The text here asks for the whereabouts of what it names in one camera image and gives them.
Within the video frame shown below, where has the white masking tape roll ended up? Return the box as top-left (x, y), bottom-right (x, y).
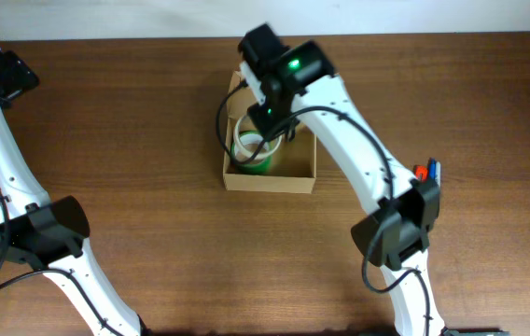
top-left (231, 116), bottom-right (283, 165)

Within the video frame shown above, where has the green tape roll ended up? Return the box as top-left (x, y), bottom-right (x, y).
top-left (230, 131), bottom-right (272, 175)

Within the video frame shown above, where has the brown cardboard box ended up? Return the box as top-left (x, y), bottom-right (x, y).
top-left (221, 88), bottom-right (317, 193)

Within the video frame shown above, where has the orange utility knife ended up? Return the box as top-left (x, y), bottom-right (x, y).
top-left (413, 165), bottom-right (428, 181)

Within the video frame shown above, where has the blue pen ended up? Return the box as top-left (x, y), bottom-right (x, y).
top-left (427, 158), bottom-right (437, 179)

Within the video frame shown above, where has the black marker pen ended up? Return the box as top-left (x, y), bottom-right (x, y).
top-left (435, 161), bottom-right (441, 186)

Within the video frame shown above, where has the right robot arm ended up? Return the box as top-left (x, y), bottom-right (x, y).
top-left (238, 24), bottom-right (446, 335)

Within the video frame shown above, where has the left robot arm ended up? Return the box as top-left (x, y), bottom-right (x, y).
top-left (0, 49), bottom-right (150, 336)

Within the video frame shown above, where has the right black cable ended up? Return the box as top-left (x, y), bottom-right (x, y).
top-left (216, 78), bottom-right (434, 336)

